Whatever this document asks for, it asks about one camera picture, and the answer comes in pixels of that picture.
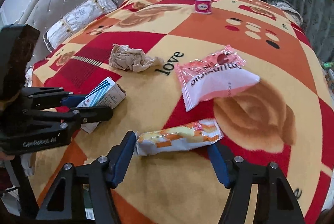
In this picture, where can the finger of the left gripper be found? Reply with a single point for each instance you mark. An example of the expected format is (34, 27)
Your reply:
(50, 121)
(46, 98)

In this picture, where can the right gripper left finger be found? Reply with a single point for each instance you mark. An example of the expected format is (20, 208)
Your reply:
(82, 194)

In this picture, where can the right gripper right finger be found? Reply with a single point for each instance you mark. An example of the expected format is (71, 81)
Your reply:
(275, 203)

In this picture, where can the blue striped white box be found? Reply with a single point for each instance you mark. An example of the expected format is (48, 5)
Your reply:
(106, 93)

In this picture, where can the brown paper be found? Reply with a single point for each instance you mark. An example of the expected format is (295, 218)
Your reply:
(123, 57)

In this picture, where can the orange white snack wrapper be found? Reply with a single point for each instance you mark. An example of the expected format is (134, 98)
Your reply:
(181, 138)

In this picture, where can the green white carton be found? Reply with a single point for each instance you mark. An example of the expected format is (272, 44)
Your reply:
(87, 202)

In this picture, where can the white bolster pillow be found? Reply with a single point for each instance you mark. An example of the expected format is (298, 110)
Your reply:
(75, 20)

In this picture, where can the red orange patterned blanket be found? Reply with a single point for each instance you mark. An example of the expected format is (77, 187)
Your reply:
(286, 118)

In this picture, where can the pink snack packet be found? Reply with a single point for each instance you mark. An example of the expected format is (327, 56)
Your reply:
(218, 75)

